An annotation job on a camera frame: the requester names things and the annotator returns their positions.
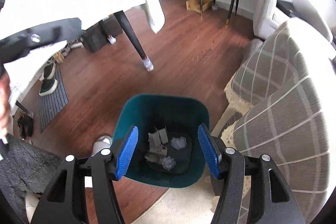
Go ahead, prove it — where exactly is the white red cardboard package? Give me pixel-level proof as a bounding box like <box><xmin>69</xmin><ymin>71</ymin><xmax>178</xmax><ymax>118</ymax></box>
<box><xmin>145</xmin><ymin>128</ymin><xmax>169</xmax><ymax>164</ymax></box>

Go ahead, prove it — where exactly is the dark green trash bin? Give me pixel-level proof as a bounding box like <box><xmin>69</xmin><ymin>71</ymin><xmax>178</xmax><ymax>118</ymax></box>
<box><xmin>113</xmin><ymin>94</ymin><xmax>210</xmax><ymax>188</ymax></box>

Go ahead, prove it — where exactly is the person's left hand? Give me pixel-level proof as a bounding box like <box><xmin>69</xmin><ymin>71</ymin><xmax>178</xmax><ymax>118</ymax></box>
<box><xmin>0</xmin><ymin>70</ymin><xmax>11</xmax><ymax>138</ymax></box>

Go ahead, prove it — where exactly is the grey striped door mat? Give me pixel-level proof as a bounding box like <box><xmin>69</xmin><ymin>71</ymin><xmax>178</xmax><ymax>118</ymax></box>
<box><xmin>38</xmin><ymin>68</ymin><xmax>69</xmax><ymax>132</ymax></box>

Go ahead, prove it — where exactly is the grey checked tablecloth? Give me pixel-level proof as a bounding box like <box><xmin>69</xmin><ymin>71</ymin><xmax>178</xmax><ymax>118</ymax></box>
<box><xmin>220</xmin><ymin>18</ymin><xmax>335</xmax><ymax>223</ymax></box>

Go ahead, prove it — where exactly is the black table leg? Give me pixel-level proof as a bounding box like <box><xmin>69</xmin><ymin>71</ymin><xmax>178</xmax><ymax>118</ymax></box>
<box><xmin>114</xmin><ymin>11</ymin><xmax>154</xmax><ymax>72</ymax></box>

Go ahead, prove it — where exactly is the cardboard box on floor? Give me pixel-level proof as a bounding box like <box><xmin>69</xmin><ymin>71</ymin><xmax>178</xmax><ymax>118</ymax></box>
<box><xmin>186</xmin><ymin>0</ymin><xmax>213</xmax><ymax>14</ymax></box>

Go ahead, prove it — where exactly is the grey armchair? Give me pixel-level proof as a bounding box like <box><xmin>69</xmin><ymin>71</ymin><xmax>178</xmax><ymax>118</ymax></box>
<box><xmin>252</xmin><ymin>0</ymin><xmax>336</xmax><ymax>44</ymax></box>

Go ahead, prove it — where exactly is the black handbag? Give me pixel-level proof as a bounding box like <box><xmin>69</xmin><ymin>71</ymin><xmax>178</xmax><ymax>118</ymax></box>
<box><xmin>276</xmin><ymin>0</ymin><xmax>299</xmax><ymax>18</ymax></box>

